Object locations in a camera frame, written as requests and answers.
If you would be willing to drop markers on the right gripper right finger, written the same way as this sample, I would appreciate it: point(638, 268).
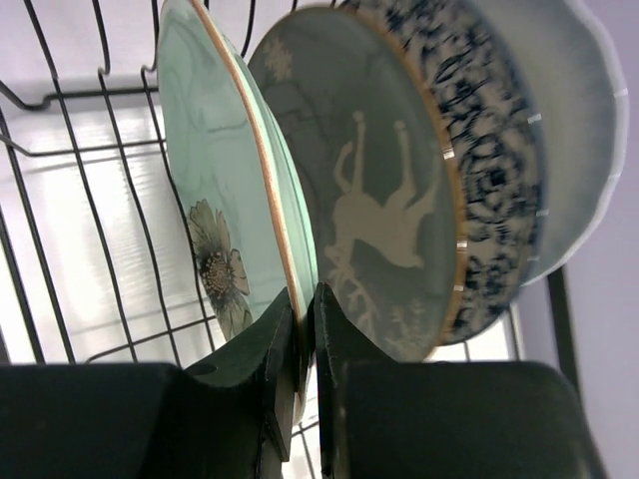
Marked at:
point(380, 418)

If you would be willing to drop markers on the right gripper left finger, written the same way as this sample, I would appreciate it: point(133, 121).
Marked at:
point(229, 415)

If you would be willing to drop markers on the light green flower plate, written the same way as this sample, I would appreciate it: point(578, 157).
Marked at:
point(248, 221)

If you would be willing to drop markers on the dark green deer plate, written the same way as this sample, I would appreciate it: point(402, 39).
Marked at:
point(378, 173)

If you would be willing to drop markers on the blue floral white plate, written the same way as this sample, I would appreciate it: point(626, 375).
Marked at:
point(500, 161)

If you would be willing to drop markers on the white deep bowl plate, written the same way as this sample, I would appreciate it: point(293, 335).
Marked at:
point(567, 61)

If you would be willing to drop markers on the black wire dish rack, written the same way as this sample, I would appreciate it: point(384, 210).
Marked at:
point(115, 279)

